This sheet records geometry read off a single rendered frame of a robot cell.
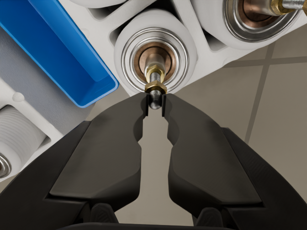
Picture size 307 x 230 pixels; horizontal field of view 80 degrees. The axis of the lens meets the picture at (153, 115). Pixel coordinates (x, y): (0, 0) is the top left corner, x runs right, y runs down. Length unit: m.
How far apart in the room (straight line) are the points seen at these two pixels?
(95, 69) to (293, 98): 0.54
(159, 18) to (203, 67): 0.12
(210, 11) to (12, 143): 0.34
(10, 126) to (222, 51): 0.36
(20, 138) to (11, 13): 0.23
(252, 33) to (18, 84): 0.36
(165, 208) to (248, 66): 0.66
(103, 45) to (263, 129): 0.53
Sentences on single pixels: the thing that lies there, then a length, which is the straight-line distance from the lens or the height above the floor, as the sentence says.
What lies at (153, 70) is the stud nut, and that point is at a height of 0.29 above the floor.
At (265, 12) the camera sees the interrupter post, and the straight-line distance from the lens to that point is 0.20.
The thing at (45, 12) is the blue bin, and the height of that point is 0.00.
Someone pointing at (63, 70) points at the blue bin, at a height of 0.08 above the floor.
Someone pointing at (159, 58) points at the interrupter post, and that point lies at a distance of 0.20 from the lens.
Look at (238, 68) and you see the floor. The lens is 0.52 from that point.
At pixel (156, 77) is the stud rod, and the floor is 0.30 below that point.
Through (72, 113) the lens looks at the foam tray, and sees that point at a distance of 0.45.
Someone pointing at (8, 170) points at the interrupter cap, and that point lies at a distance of 0.39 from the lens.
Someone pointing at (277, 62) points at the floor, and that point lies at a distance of 0.56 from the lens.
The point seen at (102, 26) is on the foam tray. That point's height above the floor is 0.18.
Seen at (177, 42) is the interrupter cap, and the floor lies 0.25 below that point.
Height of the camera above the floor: 0.46
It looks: 57 degrees down
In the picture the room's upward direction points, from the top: 179 degrees counter-clockwise
